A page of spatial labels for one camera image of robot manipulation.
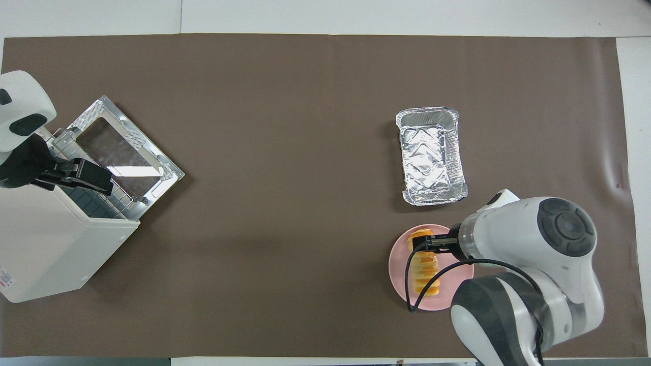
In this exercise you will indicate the brown table mat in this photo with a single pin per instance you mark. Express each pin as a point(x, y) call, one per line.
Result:
point(285, 203)

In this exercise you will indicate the glass oven door silver frame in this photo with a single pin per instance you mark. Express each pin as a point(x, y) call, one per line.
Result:
point(127, 152)

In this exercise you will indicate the aluminium foil tray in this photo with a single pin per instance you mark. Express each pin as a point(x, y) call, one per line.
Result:
point(431, 157)

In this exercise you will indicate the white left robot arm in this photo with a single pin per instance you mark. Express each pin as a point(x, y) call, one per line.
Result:
point(20, 101)

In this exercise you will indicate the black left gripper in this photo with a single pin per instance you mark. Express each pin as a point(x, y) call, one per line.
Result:
point(23, 165)

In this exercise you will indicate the pink round plate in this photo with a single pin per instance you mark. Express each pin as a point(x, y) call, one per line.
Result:
point(399, 269)

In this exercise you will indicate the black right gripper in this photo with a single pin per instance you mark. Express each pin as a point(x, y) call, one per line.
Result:
point(452, 241)

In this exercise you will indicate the white toaster oven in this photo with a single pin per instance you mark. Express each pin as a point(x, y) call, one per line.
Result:
point(46, 244)

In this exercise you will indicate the yellow spiral bread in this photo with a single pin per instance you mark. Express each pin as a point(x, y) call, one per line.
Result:
point(426, 274)

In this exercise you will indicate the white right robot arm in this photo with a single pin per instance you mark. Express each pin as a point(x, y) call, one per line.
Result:
point(534, 284)

